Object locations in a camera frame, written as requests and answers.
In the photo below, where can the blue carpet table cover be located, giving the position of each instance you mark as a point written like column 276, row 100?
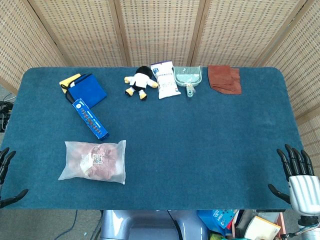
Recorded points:
column 187, row 150

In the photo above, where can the silver robot torso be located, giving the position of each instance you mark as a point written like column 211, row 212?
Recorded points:
column 140, row 225

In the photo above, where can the rust brown cloth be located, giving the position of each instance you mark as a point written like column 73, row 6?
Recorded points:
column 222, row 77

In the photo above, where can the white yellow book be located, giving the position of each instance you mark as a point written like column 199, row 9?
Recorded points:
column 260, row 227

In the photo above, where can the woven bamboo folding screen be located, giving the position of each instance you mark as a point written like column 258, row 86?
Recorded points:
column 160, row 30

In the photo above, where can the pink garment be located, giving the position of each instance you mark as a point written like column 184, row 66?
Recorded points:
column 105, row 170

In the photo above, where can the white snack packet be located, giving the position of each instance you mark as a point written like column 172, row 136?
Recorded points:
column 166, row 82

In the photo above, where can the black white plush toy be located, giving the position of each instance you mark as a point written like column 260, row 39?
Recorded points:
column 141, row 80

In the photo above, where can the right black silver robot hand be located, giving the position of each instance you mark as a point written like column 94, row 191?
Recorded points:
column 303, row 190

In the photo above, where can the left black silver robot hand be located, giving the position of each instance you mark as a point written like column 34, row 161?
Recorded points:
column 7, row 156

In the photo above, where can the long blue printed box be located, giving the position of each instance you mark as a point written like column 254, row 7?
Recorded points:
column 90, row 120

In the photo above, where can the white translucent zip bag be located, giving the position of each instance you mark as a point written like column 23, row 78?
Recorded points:
column 72, row 172

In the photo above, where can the folded blue cloth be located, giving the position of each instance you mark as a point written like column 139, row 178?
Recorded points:
column 87, row 90

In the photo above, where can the yellow object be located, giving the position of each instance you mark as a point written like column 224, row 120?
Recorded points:
column 68, row 80

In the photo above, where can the mint green dustpan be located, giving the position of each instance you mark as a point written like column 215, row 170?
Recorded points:
column 187, row 75

